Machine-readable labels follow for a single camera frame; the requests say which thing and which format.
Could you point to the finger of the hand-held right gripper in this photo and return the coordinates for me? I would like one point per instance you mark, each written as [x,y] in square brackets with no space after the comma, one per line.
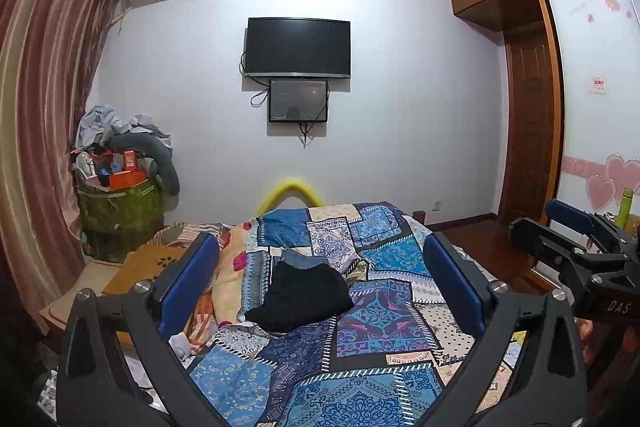
[570,214]
[530,234]

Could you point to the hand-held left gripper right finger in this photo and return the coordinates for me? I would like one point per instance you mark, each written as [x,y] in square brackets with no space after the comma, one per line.
[452,277]

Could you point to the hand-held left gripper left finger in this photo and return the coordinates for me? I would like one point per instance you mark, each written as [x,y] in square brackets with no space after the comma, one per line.
[192,277]

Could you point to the black pants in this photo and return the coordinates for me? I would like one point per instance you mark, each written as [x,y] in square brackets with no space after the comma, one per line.
[300,297]

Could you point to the person's right hand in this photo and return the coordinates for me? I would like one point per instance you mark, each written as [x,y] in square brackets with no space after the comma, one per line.
[585,337]

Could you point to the beige floral quilt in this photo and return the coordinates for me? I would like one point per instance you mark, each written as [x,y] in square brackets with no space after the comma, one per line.
[232,257]

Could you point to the striped pink cloth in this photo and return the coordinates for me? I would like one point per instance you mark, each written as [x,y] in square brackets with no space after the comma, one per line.
[190,229]

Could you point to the green bottle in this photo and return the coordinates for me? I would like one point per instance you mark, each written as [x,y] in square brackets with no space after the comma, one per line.
[625,209]

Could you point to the white sock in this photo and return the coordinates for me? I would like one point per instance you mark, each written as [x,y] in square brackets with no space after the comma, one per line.
[180,344]

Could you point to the blue patchwork blanket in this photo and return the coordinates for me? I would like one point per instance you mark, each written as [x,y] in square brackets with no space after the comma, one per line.
[380,322]

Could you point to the brown wooden door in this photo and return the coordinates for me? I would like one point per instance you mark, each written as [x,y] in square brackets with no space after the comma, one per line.
[530,132]

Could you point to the green laundry hamper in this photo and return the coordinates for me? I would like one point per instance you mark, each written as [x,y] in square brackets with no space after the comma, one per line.
[120,212]

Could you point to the folded blue jeans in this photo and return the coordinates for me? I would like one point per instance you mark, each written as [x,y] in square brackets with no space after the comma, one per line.
[300,259]

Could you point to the frosted heart-print sliding door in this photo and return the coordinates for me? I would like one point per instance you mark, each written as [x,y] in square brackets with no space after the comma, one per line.
[590,107]

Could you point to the grey tube pillow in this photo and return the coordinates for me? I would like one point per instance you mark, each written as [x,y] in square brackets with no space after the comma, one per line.
[165,167]

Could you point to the orange box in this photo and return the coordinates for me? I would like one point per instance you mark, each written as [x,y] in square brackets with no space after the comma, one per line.
[125,179]

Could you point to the red box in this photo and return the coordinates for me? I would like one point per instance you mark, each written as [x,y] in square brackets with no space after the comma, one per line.
[131,161]

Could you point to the yellow foam bumper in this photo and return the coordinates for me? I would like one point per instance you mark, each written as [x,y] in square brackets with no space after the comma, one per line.
[290,186]

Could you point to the heap of grey clothes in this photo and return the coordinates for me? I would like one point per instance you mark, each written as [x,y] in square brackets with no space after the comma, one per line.
[100,122]

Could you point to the striped pink curtain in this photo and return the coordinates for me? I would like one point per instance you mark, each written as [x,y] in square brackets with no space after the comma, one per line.
[40,107]

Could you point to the white wall socket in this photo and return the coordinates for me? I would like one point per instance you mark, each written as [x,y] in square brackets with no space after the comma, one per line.
[436,206]

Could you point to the small black wall monitor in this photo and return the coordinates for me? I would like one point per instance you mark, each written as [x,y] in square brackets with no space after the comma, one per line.
[297,99]

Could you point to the black wall television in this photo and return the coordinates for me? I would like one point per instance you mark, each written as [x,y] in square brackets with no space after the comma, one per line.
[297,47]

